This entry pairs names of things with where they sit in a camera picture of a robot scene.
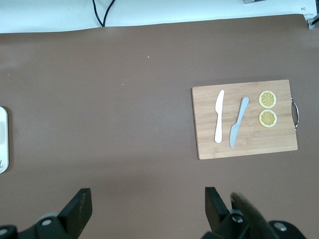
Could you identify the brown table mat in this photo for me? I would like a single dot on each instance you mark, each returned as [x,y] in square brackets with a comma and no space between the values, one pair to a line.
[124,124]

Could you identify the grey metal bracket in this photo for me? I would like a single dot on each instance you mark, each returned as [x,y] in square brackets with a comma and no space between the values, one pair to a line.
[313,23]

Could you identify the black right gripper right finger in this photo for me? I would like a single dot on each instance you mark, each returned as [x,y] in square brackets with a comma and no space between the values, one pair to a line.
[214,211]

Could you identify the grey plastic knife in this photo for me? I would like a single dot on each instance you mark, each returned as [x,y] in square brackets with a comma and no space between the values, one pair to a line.
[234,134]

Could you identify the beige tray with bear print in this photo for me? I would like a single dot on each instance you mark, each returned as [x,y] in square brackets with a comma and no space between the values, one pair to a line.
[3,139]

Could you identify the yellow lemon slice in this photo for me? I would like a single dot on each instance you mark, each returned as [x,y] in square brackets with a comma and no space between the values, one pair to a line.
[268,118]
[267,99]

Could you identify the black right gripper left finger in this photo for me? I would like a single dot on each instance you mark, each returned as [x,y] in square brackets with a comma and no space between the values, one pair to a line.
[74,214]

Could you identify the white plastic knife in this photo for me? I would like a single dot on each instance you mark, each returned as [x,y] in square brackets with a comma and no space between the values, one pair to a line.
[218,124]

